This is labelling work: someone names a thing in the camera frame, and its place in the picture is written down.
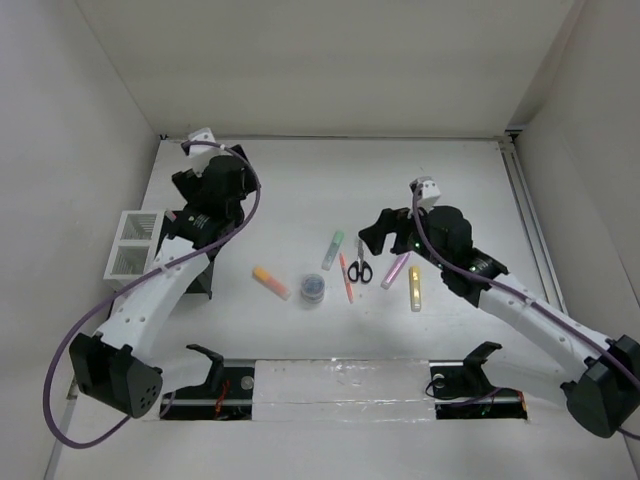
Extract green highlighter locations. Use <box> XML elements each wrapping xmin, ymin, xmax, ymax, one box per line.
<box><xmin>321</xmin><ymin>230</ymin><xmax>344</xmax><ymax>271</ymax></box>

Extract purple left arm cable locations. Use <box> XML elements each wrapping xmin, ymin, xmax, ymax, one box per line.
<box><xmin>43</xmin><ymin>140</ymin><xmax>262</xmax><ymax>449</ymax></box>

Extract white desk organizer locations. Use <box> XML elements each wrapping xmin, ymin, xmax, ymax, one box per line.
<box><xmin>103</xmin><ymin>210</ymin><xmax>164</xmax><ymax>291</ymax></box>

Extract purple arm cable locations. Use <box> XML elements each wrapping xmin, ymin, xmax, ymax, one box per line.
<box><xmin>43</xmin><ymin>140</ymin><xmax>262</xmax><ymax>449</ymax></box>
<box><xmin>409</xmin><ymin>182</ymin><xmax>640</xmax><ymax>441</ymax></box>

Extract yellow highlighter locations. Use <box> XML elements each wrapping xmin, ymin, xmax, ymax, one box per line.
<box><xmin>409</xmin><ymin>266</ymin><xmax>422</xmax><ymax>312</ymax></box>

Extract black desk organizer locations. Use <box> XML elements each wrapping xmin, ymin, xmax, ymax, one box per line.
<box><xmin>156</xmin><ymin>210</ymin><xmax>215</xmax><ymax>299</ymax></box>

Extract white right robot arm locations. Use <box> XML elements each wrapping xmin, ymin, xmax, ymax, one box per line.
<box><xmin>358</xmin><ymin>206</ymin><xmax>639</xmax><ymax>438</ymax></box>

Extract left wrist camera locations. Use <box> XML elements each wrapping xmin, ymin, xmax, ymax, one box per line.
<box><xmin>181</xmin><ymin>128</ymin><xmax>222</xmax><ymax>176</ymax></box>

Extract jar of rubber bands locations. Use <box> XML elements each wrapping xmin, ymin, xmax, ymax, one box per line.
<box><xmin>299</xmin><ymin>273</ymin><xmax>326</xmax><ymax>309</ymax></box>

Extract black handled scissors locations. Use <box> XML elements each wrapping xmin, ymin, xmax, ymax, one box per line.
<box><xmin>347</xmin><ymin>239</ymin><xmax>373</xmax><ymax>285</ymax></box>

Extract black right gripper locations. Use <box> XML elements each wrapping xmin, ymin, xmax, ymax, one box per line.
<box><xmin>357</xmin><ymin>200</ymin><xmax>449</xmax><ymax>271</ymax></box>

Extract orange marker pen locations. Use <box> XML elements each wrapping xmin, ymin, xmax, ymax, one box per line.
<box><xmin>339</xmin><ymin>252</ymin><xmax>354</xmax><ymax>304</ymax></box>

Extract black left rest bracket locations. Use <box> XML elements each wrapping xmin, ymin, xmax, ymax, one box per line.
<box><xmin>159</xmin><ymin>344</ymin><xmax>256</xmax><ymax>421</ymax></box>

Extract purple highlighter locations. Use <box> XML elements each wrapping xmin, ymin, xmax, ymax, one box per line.
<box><xmin>380</xmin><ymin>252</ymin><xmax>411</xmax><ymax>290</ymax></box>

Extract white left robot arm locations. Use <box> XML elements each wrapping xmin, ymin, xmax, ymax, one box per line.
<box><xmin>69</xmin><ymin>144</ymin><xmax>260</xmax><ymax>418</ymax></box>

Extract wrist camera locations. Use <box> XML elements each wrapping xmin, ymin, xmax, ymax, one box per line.
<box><xmin>409</xmin><ymin>176</ymin><xmax>441</xmax><ymax>212</ymax></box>
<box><xmin>181</xmin><ymin>128</ymin><xmax>222</xmax><ymax>176</ymax></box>

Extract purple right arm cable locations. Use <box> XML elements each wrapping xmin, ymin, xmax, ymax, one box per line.
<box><xmin>409</xmin><ymin>182</ymin><xmax>640</xmax><ymax>441</ymax></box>

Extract orange highlighter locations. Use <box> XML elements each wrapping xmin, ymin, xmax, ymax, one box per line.
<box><xmin>252</xmin><ymin>266</ymin><xmax>291</xmax><ymax>301</ymax></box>

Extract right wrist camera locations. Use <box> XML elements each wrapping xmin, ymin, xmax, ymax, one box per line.
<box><xmin>409</xmin><ymin>176</ymin><xmax>441</xmax><ymax>212</ymax></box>

